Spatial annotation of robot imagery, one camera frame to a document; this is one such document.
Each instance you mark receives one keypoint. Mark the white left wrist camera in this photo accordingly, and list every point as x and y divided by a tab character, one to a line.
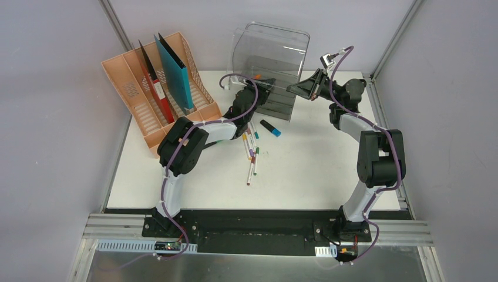
234	83

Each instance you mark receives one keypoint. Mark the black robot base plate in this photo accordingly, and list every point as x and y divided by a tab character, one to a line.
261	232

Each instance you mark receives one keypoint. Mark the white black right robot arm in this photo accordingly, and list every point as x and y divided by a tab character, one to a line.
380	164

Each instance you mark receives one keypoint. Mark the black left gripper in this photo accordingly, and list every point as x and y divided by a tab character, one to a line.
256	92

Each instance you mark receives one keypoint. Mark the white marker purple cap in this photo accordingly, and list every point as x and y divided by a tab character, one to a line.
250	144

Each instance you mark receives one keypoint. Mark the red folder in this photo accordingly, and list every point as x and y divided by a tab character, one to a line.
155	86

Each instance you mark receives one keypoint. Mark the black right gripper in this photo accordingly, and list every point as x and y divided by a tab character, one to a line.
309	88

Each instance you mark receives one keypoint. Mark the peach plastic file organizer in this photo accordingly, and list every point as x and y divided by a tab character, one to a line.
139	79

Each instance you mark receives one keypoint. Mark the white marker green cap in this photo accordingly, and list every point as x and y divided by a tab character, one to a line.
255	160

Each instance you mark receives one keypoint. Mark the smoked clear drawer box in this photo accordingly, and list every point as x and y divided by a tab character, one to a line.
272	52

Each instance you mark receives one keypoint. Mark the aluminium frame rail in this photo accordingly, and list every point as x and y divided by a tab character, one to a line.
124	232

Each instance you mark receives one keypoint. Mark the white marker brown cap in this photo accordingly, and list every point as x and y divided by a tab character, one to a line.
250	171

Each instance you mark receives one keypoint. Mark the white marker yellow caps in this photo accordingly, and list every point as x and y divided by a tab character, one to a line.
247	147

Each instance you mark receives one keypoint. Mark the teal folder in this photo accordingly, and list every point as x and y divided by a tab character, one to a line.
176	74

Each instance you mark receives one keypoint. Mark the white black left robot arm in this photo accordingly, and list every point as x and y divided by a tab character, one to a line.
181	149

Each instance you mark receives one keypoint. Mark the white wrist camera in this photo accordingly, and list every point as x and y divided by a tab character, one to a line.
234	83
328	61

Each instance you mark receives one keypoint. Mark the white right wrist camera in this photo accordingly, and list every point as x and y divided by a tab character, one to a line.
328	61

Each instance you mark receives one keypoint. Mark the black highlighter blue cap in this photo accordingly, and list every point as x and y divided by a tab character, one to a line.
273	130

